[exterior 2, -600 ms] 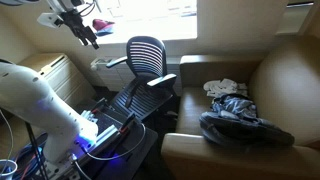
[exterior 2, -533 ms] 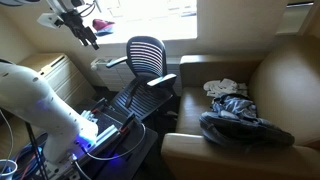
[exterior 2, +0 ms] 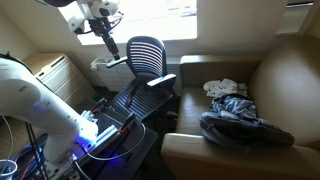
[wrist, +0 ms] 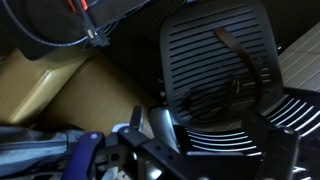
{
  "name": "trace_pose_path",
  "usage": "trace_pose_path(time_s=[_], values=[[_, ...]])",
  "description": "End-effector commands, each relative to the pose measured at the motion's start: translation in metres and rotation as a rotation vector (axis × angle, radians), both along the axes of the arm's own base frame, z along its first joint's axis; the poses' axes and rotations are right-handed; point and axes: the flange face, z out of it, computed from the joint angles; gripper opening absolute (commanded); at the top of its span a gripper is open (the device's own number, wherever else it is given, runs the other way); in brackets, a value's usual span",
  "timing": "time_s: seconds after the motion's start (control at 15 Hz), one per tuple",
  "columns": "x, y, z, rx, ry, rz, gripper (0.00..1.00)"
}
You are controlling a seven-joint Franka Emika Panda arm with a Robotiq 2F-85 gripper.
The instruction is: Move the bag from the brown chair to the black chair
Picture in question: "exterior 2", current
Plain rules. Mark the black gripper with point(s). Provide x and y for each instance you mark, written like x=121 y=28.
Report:
x=100 y=26

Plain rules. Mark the dark grey bag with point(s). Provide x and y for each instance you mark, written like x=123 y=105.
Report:
x=240 y=130

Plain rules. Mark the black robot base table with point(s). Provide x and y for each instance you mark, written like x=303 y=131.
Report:
x=133 y=153

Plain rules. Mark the white plastic cup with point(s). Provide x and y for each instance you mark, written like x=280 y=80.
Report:
x=7 y=170

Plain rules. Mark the white wall radiator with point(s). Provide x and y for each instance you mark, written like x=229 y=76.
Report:
x=110 y=75

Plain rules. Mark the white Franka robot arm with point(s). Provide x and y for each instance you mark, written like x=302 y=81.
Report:
x=33 y=100

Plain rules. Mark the light wooden drawer cabinet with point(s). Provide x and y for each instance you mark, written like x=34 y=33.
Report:
x=60 y=76

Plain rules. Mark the aluminium mounting rail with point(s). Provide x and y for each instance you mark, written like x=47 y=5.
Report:
x=106 y=133

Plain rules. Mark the brown leather armchair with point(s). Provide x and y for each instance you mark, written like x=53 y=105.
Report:
x=200 y=156

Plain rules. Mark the white crumpled cloth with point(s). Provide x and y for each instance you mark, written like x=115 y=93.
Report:
x=221 y=87

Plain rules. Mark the black mesh office chair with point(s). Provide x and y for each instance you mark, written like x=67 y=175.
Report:
x=143 y=100

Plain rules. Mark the large bright window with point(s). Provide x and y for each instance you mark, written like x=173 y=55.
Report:
x=160 y=20

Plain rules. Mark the black clamp with red tip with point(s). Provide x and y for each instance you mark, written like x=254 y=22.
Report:
x=99 y=105
x=128 y=122

